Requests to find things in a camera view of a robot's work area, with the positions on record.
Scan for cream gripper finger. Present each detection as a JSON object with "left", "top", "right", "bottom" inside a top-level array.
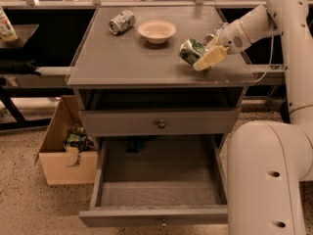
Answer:
[
  {"left": 193, "top": 46, "right": 228, "bottom": 71},
  {"left": 206, "top": 36, "right": 220, "bottom": 48}
]

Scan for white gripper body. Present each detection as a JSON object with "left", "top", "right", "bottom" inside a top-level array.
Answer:
[{"left": 218, "top": 20, "right": 251, "bottom": 55}]

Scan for crushed green can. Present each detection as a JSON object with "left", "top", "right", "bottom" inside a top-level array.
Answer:
[{"left": 179, "top": 38, "right": 208, "bottom": 66}]

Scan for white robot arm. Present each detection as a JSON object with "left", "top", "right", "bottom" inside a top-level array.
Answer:
[{"left": 194, "top": 0, "right": 313, "bottom": 235}]

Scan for silver and blue can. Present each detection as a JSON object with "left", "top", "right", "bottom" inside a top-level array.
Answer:
[{"left": 203, "top": 23, "right": 228, "bottom": 47}]

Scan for closed grey drawer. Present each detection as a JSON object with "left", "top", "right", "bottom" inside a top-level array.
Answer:
[{"left": 78, "top": 109, "right": 239, "bottom": 136}]

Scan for grey drawer cabinet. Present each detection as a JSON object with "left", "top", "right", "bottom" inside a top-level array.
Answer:
[{"left": 66, "top": 5, "right": 257, "bottom": 149}]

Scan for white and green can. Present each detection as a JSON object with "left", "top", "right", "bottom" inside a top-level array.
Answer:
[{"left": 109, "top": 10, "right": 136, "bottom": 35}]

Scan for open grey drawer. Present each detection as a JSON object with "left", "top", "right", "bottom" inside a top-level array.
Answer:
[{"left": 79, "top": 135, "right": 228, "bottom": 227}]

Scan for cream ceramic bowl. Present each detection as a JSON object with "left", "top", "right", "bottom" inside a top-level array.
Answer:
[{"left": 138, "top": 21, "right": 176, "bottom": 44}]

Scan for snack packets in box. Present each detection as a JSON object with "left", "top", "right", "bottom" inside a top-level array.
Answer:
[{"left": 64, "top": 125, "right": 95, "bottom": 152}]

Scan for cardboard box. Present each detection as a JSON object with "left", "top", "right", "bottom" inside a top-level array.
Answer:
[{"left": 37, "top": 96, "right": 98, "bottom": 185}]

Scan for white bottle on side table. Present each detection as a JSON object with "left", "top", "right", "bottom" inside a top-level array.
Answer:
[{"left": 0, "top": 6, "right": 19, "bottom": 42}]

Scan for black side table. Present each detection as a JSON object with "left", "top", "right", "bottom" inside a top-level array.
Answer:
[{"left": 0, "top": 24, "right": 50, "bottom": 130}]

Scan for white cable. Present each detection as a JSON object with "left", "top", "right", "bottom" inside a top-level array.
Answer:
[{"left": 254, "top": 36, "right": 276, "bottom": 84}]

